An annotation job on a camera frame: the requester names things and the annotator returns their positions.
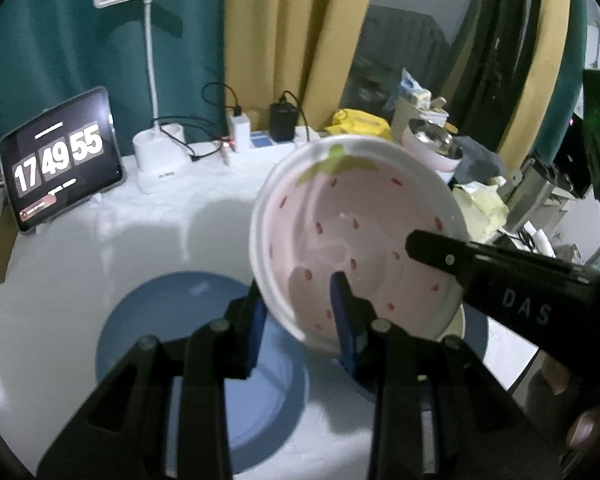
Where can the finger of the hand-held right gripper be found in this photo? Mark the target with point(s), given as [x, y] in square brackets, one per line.
[440, 255]

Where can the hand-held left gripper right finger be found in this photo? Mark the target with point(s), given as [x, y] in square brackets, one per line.
[342, 320]

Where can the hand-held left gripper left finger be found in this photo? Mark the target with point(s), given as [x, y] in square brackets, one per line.
[255, 330]

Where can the large blue bowl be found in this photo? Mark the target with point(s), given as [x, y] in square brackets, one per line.
[475, 340]

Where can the cream bowl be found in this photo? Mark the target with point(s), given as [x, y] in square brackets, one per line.
[455, 322]

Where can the blue plate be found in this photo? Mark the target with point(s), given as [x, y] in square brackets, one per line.
[180, 310]

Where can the pink strawberry print bowl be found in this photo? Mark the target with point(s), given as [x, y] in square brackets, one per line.
[340, 220]

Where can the person's right hand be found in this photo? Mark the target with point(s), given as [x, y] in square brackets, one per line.
[550, 377]

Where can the yellow cloth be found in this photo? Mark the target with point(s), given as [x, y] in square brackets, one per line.
[480, 210]

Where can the grey cloth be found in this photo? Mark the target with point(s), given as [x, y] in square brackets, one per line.
[480, 160]

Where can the white storage basket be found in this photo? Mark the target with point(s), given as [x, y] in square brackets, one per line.
[405, 116]

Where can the yellow plastic bag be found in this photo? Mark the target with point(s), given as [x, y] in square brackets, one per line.
[360, 122]

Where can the blue white snack packet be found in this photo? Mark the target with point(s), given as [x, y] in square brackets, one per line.
[412, 87]

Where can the white power strip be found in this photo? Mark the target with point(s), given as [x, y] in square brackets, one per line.
[260, 143]

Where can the white charger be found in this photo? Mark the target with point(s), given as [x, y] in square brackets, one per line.
[240, 130]

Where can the black charger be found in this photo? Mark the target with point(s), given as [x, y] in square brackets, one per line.
[283, 122]

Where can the narrow teal curtain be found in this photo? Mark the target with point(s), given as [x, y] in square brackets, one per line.
[575, 60]

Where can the tablet showing clock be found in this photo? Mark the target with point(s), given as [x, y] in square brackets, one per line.
[60, 160]

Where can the wide yellow curtain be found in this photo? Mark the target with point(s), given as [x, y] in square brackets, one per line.
[290, 35]

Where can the wide teal curtain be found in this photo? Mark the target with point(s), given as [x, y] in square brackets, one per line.
[55, 50]

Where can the black window frame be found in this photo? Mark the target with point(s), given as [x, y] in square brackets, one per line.
[495, 60]

